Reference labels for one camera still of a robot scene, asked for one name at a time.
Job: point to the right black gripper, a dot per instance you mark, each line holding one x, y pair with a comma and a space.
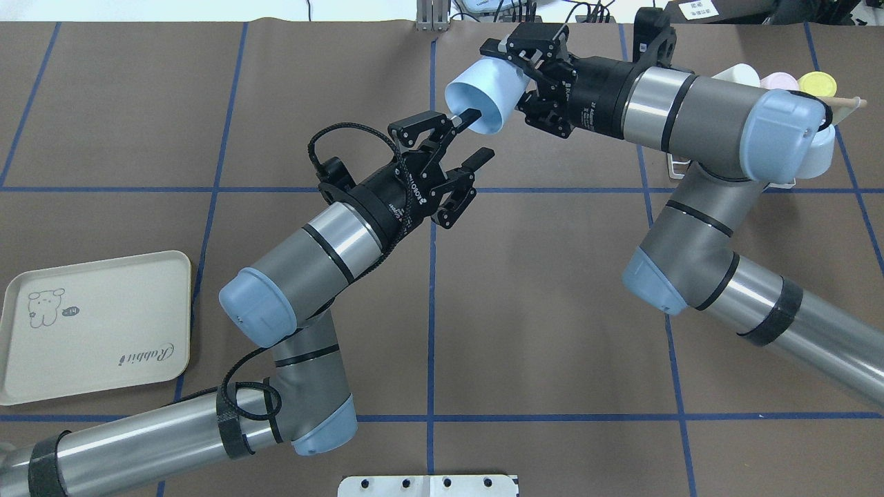
598, 87

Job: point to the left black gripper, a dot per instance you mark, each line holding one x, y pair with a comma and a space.
387, 198

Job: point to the cream plastic cup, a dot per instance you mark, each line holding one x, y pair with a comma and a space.
742, 74

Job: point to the pink plastic cup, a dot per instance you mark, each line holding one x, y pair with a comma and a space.
779, 80

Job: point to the yellow plastic cup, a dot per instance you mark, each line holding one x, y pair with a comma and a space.
818, 83

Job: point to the light blue plastic cup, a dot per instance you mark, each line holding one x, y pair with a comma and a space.
818, 158

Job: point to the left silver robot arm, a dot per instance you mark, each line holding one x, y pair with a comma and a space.
290, 387

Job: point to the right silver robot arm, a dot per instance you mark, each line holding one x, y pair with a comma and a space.
740, 139

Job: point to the cream plastic tray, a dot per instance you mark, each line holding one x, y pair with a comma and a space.
96, 326

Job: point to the aluminium frame post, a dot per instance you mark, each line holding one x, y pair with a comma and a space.
433, 15

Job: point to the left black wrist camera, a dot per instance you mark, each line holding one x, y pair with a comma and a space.
333, 175

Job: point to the white wire cup rack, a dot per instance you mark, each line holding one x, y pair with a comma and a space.
677, 166

